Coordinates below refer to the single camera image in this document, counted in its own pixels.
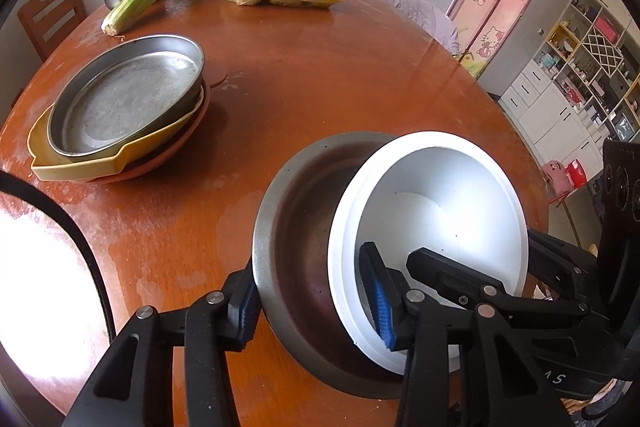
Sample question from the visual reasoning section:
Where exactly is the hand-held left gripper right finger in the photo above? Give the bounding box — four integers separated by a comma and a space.
359, 242, 571, 427

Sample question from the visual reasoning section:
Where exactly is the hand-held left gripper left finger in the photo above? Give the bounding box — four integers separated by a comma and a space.
62, 258, 262, 427

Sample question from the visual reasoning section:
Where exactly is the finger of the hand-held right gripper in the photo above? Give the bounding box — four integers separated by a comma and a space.
527, 229, 601, 303
406, 248, 608, 328

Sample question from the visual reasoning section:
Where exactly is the large steel bowl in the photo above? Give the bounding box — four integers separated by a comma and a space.
252, 132, 453, 400

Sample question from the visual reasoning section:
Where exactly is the yellow shell-shaped plate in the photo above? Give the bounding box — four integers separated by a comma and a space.
27, 92, 206, 182

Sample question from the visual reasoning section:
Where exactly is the round steel pan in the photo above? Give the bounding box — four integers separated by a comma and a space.
47, 34, 206, 156

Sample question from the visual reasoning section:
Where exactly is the pink plastic stool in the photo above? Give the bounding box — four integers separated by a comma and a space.
542, 160, 568, 195

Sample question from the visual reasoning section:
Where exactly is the white shelf cabinet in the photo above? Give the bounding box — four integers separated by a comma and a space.
500, 0, 640, 188

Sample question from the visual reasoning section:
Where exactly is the purple cloth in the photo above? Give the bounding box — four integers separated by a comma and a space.
375, 0, 460, 55

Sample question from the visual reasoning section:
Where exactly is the wooden chair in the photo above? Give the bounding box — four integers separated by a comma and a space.
17, 0, 88, 60

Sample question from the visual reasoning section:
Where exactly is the black cable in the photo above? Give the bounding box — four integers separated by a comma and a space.
0, 171, 113, 348

